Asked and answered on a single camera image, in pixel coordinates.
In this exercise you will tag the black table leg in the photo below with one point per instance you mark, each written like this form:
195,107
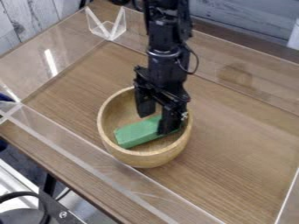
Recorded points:
50,184

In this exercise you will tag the metal bracket with screw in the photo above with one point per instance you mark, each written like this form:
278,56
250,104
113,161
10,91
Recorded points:
59,214

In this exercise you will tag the clear acrylic front wall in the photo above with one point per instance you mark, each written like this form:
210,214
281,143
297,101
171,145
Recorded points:
142,201

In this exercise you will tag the blue object at edge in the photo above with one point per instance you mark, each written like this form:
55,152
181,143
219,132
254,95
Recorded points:
6,98

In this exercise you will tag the green rectangular block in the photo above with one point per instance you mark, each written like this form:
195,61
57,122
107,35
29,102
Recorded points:
138,132

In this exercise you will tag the brown wooden bowl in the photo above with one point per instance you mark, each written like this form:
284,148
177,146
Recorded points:
117,114

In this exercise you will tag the clear acrylic left wall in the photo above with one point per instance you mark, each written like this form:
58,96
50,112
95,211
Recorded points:
45,56

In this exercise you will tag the clear acrylic corner bracket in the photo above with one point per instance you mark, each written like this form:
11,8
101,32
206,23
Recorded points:
106,29

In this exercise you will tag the clear acrylic wall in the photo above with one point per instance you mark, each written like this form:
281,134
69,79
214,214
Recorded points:
45,56
142,201
257,74

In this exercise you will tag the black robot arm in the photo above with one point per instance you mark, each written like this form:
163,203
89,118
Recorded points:
169,25

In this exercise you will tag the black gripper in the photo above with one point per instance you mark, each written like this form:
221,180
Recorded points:
159,85

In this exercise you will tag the clear acrylic back wall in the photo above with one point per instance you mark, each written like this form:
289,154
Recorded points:
257,74

